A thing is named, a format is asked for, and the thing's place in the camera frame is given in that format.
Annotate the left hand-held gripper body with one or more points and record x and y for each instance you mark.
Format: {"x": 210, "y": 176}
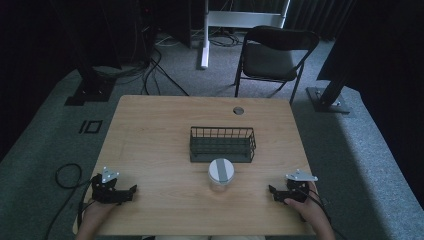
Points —
{"x": 104, "y": 193}

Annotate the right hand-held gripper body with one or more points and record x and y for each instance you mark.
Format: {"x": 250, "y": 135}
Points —
{"x": 296, "y": 190}

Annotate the person's left hand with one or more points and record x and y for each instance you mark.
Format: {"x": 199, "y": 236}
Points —
{"x": 96, "y": 215}

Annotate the person's right hand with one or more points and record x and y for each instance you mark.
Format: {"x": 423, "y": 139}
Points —
{"x": 311, "y": 211}

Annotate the clear jar with white lid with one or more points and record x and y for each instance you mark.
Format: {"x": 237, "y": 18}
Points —
{"x": 221, "y": 171}

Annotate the black metal stand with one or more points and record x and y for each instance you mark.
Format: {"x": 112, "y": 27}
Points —
{"x": 91, "y": 86}
{"x": 328, "y": 100}

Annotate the black folding chair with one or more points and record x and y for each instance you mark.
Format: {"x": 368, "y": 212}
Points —
{"x": 270, "y": 61}

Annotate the dark curtain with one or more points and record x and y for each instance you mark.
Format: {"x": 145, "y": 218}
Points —
{"x": 320, "y": 15}

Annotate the white metal desk frame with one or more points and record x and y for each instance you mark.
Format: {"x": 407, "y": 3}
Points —
{"x": 233, "y": 19}

